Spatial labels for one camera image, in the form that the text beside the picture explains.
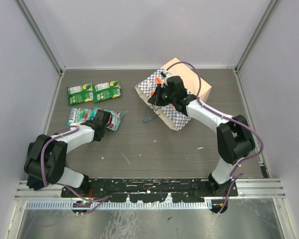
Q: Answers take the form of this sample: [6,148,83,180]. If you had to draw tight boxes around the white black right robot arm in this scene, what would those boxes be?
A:
[148,73,255,196]

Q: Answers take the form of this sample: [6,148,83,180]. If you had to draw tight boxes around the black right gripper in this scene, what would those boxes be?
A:
[149,84,176,107]

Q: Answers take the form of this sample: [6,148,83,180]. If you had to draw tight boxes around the green snack packet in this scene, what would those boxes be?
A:
[67,83,94,106]
[93,81,121,103]

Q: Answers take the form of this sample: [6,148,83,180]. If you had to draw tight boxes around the teal mint candy packet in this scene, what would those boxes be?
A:
[90,107,125,131]
[66,107,95,126]

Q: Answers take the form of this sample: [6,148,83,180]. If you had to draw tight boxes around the dark blue folded cloth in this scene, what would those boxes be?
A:
[26,142,44,191]

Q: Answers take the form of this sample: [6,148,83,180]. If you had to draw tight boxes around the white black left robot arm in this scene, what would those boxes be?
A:
[24,110,112,197]

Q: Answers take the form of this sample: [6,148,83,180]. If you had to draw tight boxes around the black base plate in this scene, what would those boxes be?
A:
[60,178,239,203]

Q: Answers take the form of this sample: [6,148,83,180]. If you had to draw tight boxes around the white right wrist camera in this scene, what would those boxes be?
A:
[160,69,173,85]

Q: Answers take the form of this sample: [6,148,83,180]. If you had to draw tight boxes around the perforated cable duct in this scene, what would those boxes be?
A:
[25,200,212,210]

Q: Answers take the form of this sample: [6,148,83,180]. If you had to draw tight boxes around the aluminium rail frame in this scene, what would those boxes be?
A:
[13,180,287,200]

